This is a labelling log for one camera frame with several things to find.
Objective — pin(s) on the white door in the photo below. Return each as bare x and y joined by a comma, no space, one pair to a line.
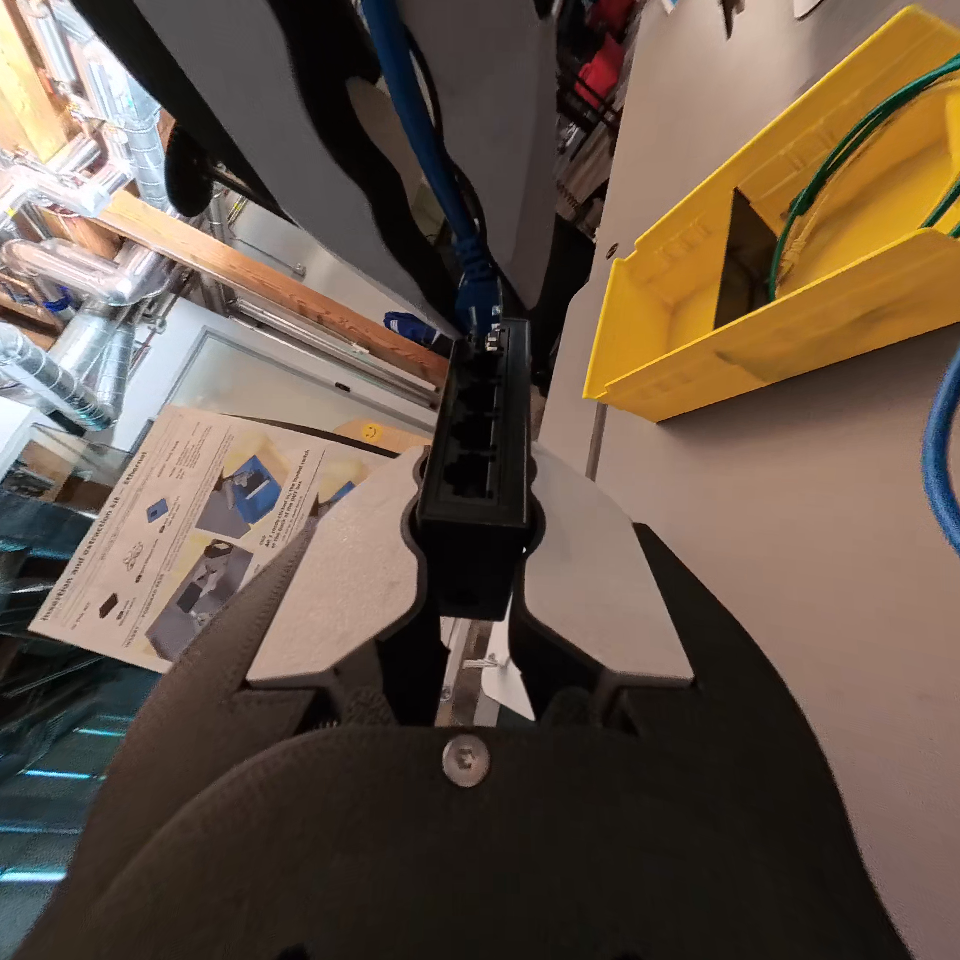
247,375

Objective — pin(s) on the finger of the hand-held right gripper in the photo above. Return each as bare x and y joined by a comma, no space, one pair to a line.
502,112
247,112

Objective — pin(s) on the black floor lamp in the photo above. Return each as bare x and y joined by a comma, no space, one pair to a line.
187,172

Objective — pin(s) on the wooden pillar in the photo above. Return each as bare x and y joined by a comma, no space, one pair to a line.
285,289

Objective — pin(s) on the insulated silver pipes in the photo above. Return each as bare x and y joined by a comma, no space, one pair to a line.
82,285

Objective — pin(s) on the instruction poster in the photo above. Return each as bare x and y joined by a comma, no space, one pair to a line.
187,540

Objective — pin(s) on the wooden display board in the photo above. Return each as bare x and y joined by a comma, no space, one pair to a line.
390,439

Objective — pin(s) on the black network switch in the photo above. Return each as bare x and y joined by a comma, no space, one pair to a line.
469,540

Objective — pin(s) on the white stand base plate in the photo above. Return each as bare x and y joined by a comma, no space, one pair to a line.
510,675

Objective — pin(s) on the red plastic bin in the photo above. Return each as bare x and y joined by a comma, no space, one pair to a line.
600,75

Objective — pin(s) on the yellow plastic bin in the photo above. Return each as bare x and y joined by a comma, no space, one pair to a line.
825,330

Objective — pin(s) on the blue jacket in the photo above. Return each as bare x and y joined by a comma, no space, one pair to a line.
409,328

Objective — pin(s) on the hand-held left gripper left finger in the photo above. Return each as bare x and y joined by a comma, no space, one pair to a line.
337,592

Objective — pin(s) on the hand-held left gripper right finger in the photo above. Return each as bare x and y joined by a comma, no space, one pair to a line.
600,600

